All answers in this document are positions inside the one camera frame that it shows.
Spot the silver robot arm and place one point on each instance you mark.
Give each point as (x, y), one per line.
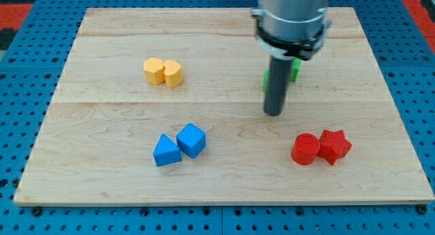
(288, 29)

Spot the blue cube block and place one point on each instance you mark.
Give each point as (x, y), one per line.
(191, 140)

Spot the wooden board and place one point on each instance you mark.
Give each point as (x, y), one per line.
(96, 143)

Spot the yellow heart block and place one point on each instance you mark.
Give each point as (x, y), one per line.
(173, 73)

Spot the green block left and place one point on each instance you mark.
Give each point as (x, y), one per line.
(265, 81)

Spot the green block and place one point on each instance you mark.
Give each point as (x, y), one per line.
(295, 70)
(265, 81)

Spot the blue triangle block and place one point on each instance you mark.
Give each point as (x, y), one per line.
(166, 151)

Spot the yellow hexagon block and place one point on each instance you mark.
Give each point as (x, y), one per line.
(154, 71)

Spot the green block right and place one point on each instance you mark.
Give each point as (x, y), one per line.
(295, 70)

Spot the red cylinder block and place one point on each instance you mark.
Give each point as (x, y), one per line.
(305, 149)

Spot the red star block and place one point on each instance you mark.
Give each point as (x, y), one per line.
(333, 146)

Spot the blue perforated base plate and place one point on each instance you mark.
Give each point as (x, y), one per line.
(36, 37)

